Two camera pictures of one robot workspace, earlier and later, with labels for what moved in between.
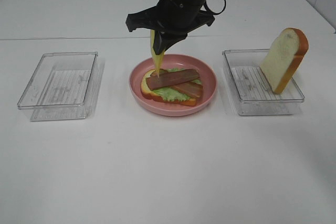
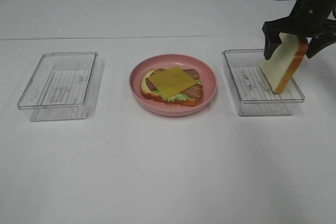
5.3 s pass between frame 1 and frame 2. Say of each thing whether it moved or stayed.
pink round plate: stayed
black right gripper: moved
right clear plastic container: stayed
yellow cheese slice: moved
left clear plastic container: stayed
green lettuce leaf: moved
